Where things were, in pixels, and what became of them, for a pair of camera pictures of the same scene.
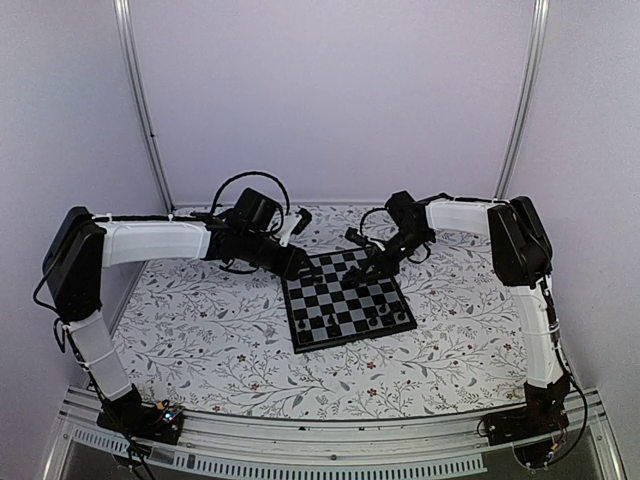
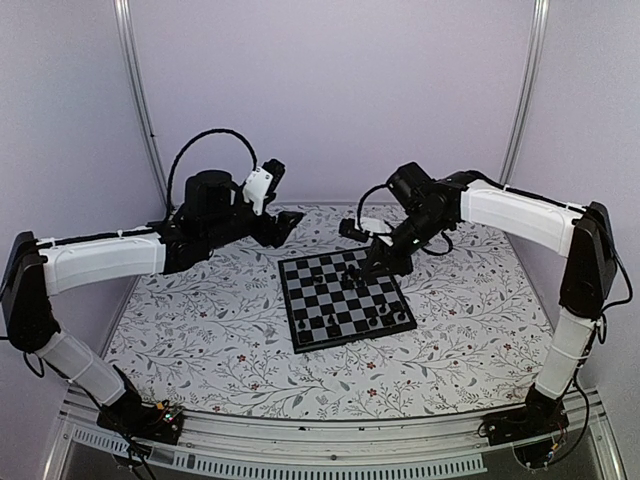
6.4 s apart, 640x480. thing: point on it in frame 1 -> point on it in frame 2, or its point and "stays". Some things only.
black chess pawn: (317, 322) stays
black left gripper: (293, 261) -> (266, 236)
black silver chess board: (324, 311) stays
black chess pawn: (333, 328) stays
